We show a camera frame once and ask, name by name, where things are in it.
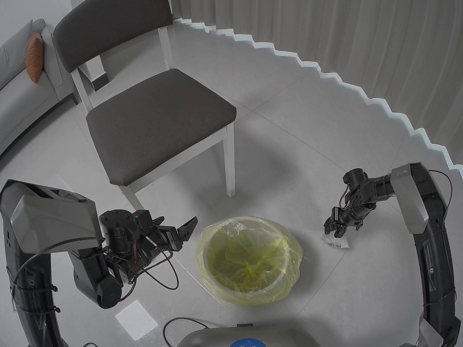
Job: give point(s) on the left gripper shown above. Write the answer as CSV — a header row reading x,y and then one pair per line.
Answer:
x,y
170,240

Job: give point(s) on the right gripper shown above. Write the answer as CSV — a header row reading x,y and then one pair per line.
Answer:
x,y
350,217

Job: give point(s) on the white printed wrapper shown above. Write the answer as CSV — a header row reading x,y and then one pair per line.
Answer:
x,y
338,243

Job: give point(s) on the yellow plastic bag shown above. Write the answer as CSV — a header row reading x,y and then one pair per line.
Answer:
x,y
249,266

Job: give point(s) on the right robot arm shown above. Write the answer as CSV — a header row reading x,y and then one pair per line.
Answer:
x,y
416,201

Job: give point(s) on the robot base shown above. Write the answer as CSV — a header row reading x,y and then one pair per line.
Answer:
x,y
249,336

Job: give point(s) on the white trash bin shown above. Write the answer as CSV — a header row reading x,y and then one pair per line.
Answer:
x,y
260,224

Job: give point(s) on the grey padded white chair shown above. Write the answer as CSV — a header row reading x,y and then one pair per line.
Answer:
x,y
159,121

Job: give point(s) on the pale beige curtain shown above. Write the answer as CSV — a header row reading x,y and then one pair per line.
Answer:
x,y
343,31

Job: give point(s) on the pale grey sofa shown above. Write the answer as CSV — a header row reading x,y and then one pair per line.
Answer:
x,y
18,103

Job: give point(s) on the orange cushion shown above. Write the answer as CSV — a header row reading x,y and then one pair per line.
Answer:
x,y
35,58

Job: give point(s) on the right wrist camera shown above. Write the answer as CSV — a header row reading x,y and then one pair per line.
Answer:
x,y
335,214

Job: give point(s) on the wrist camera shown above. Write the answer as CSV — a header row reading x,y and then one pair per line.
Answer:
x,y
143,219
335,214

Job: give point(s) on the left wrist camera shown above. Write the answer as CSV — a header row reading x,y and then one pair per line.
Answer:
x,y
143,219

